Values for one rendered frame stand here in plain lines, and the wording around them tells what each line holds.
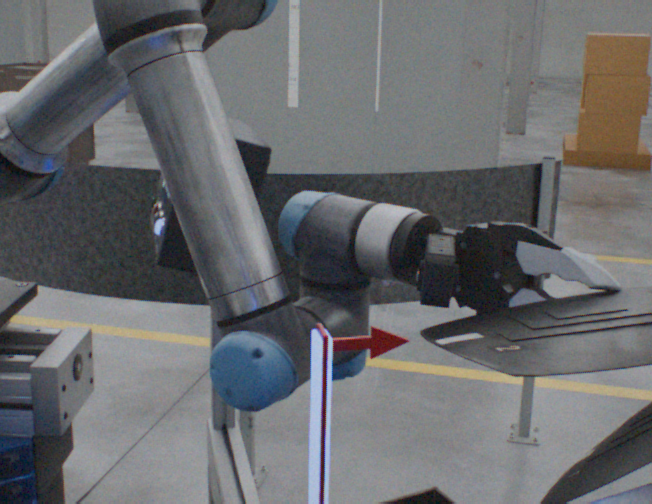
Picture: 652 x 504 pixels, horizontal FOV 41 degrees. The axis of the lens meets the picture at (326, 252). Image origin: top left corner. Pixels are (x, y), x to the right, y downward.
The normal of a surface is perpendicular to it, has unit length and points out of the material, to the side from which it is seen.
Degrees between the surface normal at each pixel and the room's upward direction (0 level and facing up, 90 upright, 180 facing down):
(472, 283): 84
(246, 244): 70
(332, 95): 90
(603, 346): 2
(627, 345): 1
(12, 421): 90
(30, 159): 97
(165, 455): 0
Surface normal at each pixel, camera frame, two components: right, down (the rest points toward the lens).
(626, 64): -0.22, 0.26
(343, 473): 0.03, -0.96
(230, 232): 0.19, 0.00
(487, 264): -0.64, 0.09
